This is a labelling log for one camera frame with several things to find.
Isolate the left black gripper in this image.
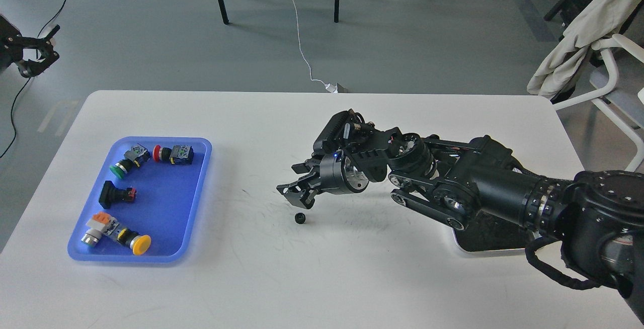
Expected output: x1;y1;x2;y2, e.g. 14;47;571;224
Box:
0;15;61;78

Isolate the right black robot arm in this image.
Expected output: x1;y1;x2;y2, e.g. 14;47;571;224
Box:
276;109;643;320

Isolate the white chair frame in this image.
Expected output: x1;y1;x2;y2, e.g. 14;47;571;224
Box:
554;33;643;172

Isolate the blue plastic tray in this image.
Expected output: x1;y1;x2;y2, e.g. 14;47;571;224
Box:
67;136;212;264

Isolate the black push button switch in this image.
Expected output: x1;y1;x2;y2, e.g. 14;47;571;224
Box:
98;181;137;209

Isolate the silver metal tray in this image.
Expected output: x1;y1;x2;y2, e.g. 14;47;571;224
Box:
442;212;540;259

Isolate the yellow push button switch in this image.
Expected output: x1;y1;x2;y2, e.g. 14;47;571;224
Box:
115;228;151;256

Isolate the black floor cable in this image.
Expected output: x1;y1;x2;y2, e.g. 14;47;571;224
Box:
0;0;121;161

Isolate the beige cloth on chair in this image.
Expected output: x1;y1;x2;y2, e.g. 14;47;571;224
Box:
526;0;642;99

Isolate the green push button switch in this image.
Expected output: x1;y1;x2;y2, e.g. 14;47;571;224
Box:
109;144;151;179

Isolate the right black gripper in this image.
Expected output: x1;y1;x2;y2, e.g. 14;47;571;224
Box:
276;155;370;209

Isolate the white power adapter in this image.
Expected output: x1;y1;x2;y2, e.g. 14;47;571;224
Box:
325;83;348;94

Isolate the grey orange switch module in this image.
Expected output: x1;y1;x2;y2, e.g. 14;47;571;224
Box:
81;211;120;247

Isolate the small black gear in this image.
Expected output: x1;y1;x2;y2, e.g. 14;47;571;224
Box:
294;212;306;224

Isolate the red push button switch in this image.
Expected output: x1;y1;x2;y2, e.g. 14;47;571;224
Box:
151;145;195;166

